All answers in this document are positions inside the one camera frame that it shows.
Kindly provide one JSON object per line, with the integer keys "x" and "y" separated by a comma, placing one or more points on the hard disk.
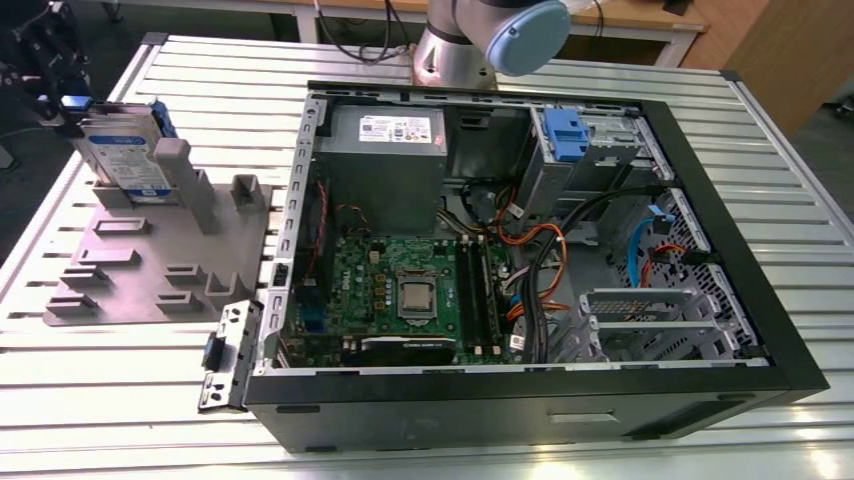
{"x": 120, "y": 155}

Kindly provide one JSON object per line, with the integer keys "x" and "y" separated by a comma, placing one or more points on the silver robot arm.
{"x": 460, "y": 55}

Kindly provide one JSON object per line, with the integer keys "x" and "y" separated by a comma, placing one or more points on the grey parts rack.
{"x": 147, "y": 250}

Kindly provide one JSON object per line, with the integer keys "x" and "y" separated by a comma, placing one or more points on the grey power supply unit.
{"x": 380, "y": 190}

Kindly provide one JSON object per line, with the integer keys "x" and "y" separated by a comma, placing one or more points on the green motherboard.
{"x": 434, "y": 250}

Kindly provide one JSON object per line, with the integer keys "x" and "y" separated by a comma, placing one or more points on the silver CPU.
{"x": 416, "y": 296}

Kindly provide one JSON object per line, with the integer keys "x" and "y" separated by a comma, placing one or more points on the CPU socket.
{"x": 418, "y": 320}

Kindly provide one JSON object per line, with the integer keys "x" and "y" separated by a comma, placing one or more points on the black graphics card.
{"x": 400, "y": 350}

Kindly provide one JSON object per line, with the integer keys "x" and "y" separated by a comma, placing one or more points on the black RAM slot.
{"x": 488, "y": 300}
{"x": 470, "y": 300}

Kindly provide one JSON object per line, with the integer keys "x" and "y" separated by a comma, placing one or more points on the grey metal drive cage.
{"x": 574, "y": 175}

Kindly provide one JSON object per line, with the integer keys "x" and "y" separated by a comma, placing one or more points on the black PC case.
{"x": 467, "y": 415}

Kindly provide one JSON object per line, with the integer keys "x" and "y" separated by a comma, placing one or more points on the square brown base plate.
{"x": 422, "y": 80}

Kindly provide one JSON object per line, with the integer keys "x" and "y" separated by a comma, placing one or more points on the metal card retention bracket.
{"x": 234, "y": 320}

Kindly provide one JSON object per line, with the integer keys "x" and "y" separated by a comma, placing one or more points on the blue plastic drive bracket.
{"x": 566, "y": 130}

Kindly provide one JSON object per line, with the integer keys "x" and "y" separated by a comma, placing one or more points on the wooden desk white frame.
{"x": 634, "y": 20}

